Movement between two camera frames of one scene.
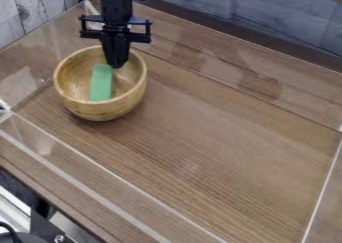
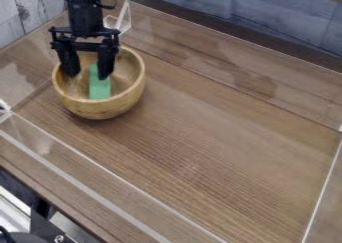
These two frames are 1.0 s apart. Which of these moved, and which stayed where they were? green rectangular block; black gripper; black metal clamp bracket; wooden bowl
Moved: black gripper
Stayed: wooden bowl; green rectangular block; black metal clamp bracket
